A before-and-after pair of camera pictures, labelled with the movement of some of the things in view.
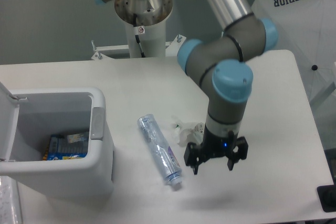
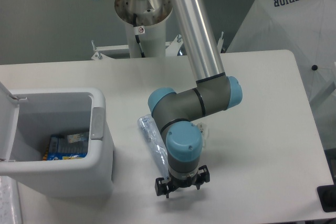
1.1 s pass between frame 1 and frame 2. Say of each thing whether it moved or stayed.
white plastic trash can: stayed
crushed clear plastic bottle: stayed
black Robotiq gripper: moved
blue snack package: stayed
